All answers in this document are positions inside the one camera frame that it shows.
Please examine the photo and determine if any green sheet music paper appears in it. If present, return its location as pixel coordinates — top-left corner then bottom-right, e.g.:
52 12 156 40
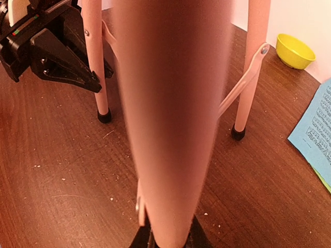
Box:
312 167 331 193

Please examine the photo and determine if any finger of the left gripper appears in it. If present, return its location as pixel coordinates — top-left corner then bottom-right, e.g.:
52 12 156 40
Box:
103 58 114 79
31 28 102 93

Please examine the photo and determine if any pink music stand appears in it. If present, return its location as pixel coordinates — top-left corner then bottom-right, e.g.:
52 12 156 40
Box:
81 1 270 247

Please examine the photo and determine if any yellow-green plastic bowl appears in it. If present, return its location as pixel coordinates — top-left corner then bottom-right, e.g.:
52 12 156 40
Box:
276 34 316 70

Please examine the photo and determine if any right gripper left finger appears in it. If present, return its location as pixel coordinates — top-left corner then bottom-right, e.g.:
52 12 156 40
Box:
129 216 157 248

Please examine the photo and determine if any blue sheet music paper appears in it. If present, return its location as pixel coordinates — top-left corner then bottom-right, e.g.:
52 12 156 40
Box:
288 80 330 185

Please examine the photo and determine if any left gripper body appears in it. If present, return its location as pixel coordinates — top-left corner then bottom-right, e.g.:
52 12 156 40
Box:
1 1 83 83

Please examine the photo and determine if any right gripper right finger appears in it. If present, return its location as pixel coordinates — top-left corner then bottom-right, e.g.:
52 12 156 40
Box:
185 216 213 248

